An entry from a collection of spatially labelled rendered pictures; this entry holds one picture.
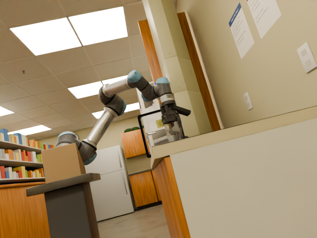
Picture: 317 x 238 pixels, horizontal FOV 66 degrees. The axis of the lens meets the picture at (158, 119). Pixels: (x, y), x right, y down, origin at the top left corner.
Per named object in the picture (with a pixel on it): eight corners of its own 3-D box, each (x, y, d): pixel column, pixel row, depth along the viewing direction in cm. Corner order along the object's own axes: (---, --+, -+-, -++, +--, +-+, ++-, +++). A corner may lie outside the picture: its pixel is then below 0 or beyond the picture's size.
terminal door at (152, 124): (180, 149, 212) (169, 106, 220) (147, 158, 215) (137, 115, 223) (180, 149, 213) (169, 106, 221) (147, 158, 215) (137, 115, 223)
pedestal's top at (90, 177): (26, 196, 120) (25, 188, 121) (49, 192, 151) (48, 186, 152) (91, 180, 125) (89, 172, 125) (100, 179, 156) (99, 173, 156)
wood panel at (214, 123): (224, 145, 224) (184, 13, 252) (225, 144, 221) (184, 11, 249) (173, 157, 219) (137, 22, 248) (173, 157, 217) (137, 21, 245)
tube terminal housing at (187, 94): (211, 148, 215) (187, 68, 230) (221, 143, 183) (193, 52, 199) (184, 155, 213) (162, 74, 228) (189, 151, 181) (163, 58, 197)
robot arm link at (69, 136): (50, 149, 148) (53, 137, 159) (68, 161, 154) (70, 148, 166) (63, 137, 145) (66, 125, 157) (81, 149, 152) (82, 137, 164)
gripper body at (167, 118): (163, 125, 142) (158, 106, 144) (176, 123, 145) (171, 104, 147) (167, 122, 135) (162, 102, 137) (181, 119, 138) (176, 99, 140)
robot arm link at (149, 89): (138, 85, 152) (151, 78, 146) (149, 97, 158) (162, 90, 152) (135, 94, 147) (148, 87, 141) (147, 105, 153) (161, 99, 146)
